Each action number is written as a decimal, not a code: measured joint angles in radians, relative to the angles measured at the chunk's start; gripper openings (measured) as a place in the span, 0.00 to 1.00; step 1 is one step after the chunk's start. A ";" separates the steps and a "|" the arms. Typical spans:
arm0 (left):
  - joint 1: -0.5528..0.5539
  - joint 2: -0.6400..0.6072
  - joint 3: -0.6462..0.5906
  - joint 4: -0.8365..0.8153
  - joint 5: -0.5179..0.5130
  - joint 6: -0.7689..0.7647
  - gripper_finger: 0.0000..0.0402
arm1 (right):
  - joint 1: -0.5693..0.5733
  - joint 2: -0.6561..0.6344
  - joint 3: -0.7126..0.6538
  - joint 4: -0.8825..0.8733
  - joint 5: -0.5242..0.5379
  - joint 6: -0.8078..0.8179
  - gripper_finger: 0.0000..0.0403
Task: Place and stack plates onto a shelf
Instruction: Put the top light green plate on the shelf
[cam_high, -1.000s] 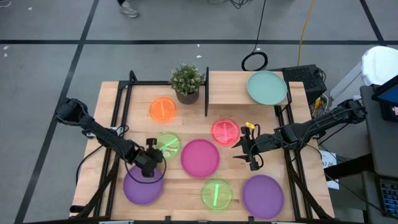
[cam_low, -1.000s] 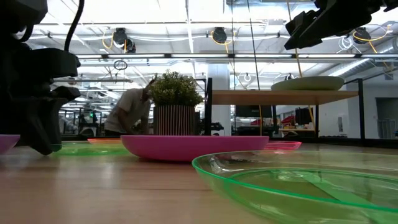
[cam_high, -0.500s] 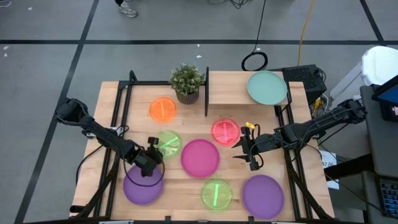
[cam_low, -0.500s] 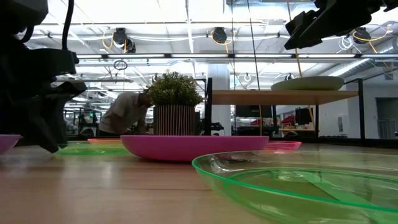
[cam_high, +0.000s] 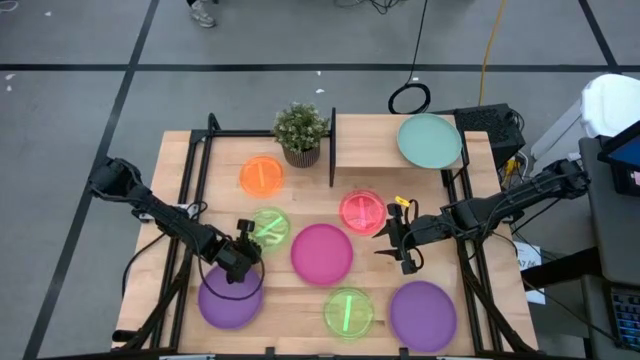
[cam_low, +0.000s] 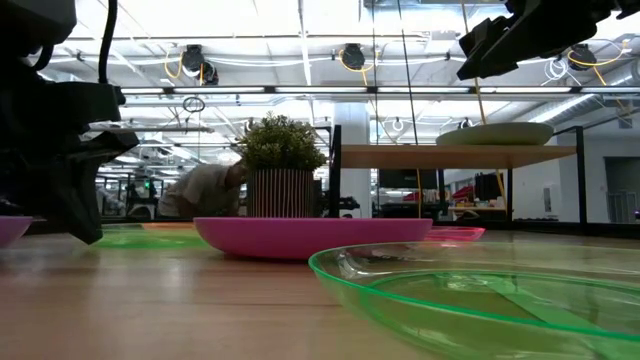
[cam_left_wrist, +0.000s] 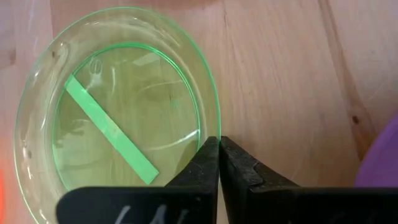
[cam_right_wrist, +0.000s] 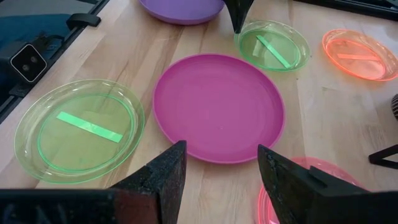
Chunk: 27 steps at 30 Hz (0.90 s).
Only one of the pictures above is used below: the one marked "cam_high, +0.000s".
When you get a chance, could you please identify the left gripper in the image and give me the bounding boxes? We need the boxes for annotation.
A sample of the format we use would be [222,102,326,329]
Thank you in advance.
[215,219,265,284]

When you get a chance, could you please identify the magenta pink plate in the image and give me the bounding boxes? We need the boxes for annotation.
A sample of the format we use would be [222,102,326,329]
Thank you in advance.
[290,222,355,288]

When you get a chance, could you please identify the yellow cable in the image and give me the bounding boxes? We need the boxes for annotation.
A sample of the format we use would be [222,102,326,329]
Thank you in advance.
[477,0,509,107]

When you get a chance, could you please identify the black aluminium table frame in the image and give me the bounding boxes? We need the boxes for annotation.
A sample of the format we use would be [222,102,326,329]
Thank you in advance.
[112,112,539,360]

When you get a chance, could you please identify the white bag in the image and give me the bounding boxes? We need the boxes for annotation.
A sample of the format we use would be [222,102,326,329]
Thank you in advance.
[579,73,640,139]

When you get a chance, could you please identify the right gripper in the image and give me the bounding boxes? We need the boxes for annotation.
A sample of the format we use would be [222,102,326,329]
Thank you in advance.
[372,202,444,276]

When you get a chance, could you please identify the red clear plastic plate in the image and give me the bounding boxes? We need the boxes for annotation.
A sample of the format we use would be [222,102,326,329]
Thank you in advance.
[338,188,388,237]

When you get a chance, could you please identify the mint green plate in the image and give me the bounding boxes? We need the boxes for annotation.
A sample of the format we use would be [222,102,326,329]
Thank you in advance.
[396,112,464,170]

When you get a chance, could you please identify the person's shoe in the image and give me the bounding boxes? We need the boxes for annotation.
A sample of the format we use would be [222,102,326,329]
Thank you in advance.
[188,0,218,29]

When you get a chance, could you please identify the plant in striped pot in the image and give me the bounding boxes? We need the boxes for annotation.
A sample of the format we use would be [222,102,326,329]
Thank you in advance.
[272,102,331,169]

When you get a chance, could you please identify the white paper sheet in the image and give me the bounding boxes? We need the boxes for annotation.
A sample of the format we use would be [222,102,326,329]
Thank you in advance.
[512,241,547,306]

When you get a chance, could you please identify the grey desk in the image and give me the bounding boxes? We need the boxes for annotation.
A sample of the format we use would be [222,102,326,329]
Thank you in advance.
[578,134,640,351]

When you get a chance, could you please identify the wooden shelf black metal legs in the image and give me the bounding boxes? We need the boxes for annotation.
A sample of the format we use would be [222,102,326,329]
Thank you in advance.
[328,107,471,189]

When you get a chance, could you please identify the dark laptop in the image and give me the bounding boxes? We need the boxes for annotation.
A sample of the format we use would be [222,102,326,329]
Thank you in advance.
[597,119,640,197]

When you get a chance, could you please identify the black keyboard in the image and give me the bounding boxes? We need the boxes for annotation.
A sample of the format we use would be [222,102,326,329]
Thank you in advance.
[609,287,640,351]

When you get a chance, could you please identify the orange clear plastic plate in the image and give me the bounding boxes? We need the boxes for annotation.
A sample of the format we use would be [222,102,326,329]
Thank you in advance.
[238,154,286,200]

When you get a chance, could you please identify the black cable with coil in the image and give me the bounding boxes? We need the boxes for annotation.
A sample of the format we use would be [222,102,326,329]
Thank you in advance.
[387,0,432,116]

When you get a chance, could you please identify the purple plate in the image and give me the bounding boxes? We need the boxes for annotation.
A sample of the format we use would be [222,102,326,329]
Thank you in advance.
[389,280,458,354]
[197,264,265,331]

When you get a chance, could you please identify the green clear plastic plate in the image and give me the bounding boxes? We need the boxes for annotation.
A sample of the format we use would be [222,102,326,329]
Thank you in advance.
[248,206,292,249]
[323,286,376,342]

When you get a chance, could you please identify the black perforated box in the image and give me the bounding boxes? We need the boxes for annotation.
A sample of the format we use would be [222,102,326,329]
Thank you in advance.
[452,102,527,169]

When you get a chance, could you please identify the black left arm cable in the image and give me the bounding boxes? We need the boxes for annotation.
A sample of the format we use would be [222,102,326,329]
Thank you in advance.
[198,227,266,302]

